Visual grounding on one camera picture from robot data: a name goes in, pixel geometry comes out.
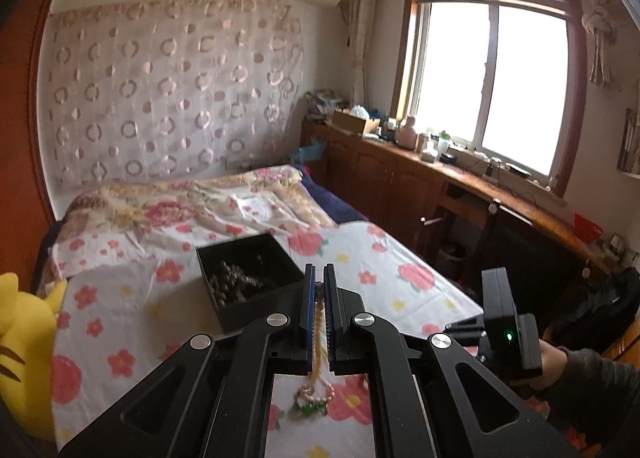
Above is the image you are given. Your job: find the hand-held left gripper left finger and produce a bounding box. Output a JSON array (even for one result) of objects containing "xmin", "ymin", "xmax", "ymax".
[{"xmin": 57, "ymin": 263, "xmax": 321, "ymax": 458}]

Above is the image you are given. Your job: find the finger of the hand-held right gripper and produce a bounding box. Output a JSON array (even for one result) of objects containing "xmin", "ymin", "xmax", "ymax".
[{"xmin": 444, "ymin": 315, "xmax": 485, "ymax": 341}]

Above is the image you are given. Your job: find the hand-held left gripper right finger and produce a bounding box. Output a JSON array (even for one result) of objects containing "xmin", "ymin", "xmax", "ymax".
[{"xmin": 322, "ymin": 263, "xmax": 581, "ymax": 458}]

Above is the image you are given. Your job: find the black jewelry box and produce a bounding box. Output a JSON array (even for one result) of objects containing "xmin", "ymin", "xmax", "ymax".
[{"xmin": 196, "ymin": 233, "xmax": 307, "ymax": 334}]

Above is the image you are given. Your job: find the pearl necklace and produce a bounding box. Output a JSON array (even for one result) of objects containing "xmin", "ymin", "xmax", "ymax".
[{"xmin": 292, "ymin": 280, "xmax": 336, "ymax": 419}]

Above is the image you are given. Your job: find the person's right forearm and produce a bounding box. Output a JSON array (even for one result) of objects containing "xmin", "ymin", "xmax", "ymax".
[{"xmin": 537, "ymin": 340, "xmax": 640, "ymax": 458}]

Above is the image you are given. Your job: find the dark trash bin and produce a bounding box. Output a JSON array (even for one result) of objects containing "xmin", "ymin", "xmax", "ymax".
[{"xmin": 437, "ymin": 243, "xmax": 468, "ymax": 279}]

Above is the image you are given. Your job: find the dark blue blanket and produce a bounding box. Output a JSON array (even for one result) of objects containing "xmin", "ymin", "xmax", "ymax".
[{"xmin": 292, "ymin": 165, "xmax": 371, "ymax": 226}]

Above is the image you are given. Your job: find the black chair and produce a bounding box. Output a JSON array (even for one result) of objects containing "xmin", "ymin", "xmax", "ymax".
[{"xmin": 547, "ymin": 268, "xmax": 640, "ymax": 344}]

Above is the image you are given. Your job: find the red bag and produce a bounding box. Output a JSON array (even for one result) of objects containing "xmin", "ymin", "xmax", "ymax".
[{"xmin": 574, "ymin": 213, "xmax": 603, "ymax": 244}]

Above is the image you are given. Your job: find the long wooden cabinet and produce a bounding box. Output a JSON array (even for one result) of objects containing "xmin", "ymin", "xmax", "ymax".
[{"xmin": 300, "ymin": 118, "xmax": 640, "ymax": 364}]

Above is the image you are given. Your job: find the blue bag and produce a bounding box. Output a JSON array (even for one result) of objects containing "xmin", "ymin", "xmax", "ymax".
[{"xmin": 290, "ymin": 138, "xmax": 326, "ymax": 166}]

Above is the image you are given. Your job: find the white flower-print bedsheet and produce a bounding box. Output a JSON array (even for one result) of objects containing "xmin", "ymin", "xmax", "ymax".
[{"xmin": 50, "ymin": 220, "xmax": 483, "ymax": 458}]

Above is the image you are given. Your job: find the floral quilt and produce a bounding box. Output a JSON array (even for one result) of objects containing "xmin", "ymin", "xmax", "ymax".
[{"xmin": 65, "ymin": 165, "xmax": 338, "ymax": 239}]

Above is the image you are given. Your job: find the cardboard box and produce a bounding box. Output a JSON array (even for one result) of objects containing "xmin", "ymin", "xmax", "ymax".
[{"xmin": 331, "ymin": 109, "xmax": 381, "ymax": 136}]

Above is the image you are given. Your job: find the pink bottle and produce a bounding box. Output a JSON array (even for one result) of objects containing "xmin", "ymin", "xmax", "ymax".
[{"xmin": 396, "ymin": 115, "xmax": 420, "ymax": 149}]

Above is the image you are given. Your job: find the stack of magazines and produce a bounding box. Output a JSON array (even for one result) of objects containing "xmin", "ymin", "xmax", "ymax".
[{"xmin": 305, "ymin": 89, "xmax": 348, "ymax": 123}]

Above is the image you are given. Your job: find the wood-framed window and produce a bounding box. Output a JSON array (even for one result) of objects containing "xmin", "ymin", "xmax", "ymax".
[{"xmin": 392, "ymin": 0, "xmax": 588, "ymax": 199}]

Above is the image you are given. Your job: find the tied cream window curtain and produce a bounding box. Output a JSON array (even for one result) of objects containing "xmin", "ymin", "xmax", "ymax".
[
  {"xmin": 580, "ymin": 0, "xmax": 616, "ymax": 86},
  {"xmin": 347, "ymin": 0, "xmax": 376, "ymax": 111}
]

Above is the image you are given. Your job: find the yellow plush toy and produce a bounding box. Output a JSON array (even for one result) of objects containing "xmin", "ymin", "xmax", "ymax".
[{"xmin": 0, "ymin": 272, "xmax": 68, "ymax": 441}]

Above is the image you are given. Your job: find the wooden slatted wardrobe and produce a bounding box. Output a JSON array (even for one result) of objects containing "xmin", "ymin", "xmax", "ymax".
[{"xmin": 0, "ymin": 0, "xmax": 73, "ymax": 279}]

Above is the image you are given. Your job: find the wall shelf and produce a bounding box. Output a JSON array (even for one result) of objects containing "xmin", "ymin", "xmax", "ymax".
[{"xmin": 617, "ymin": 108, "xmax": 640, "ymax": 174}]

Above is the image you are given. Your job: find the circle-patterned wall cloth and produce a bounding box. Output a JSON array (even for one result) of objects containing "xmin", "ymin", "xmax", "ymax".
[{"xmin": 42, "ymin": 0, "xmax": 306, "ymax": 189}]

